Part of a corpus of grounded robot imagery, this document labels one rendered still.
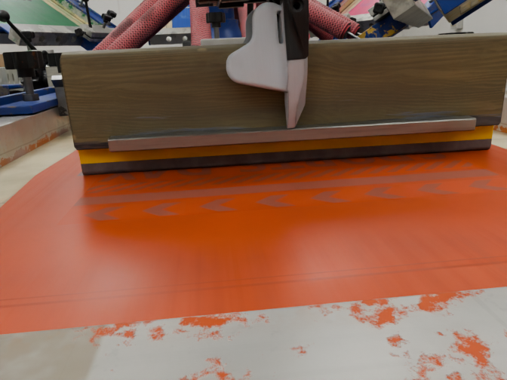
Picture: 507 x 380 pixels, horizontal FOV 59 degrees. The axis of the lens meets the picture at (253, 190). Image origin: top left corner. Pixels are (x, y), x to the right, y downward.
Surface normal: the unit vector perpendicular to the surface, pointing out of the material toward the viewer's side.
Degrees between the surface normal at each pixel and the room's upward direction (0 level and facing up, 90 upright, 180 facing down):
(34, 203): 0
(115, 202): 0
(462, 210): 0
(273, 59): 83
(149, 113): 92
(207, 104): 92
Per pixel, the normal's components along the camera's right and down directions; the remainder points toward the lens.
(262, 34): 0.10, 0.16
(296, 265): -0.04, -0.96
